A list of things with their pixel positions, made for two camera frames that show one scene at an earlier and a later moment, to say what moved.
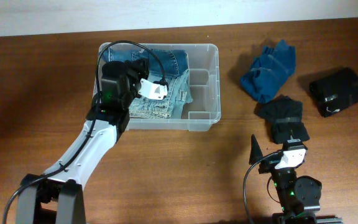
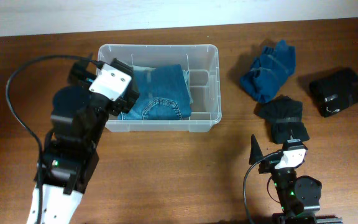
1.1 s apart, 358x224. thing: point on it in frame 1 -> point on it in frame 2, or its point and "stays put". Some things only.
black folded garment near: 285,116 stays put
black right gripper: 269,163 stays put
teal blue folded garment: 269,71 stays put
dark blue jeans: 160,61 -> 164,94
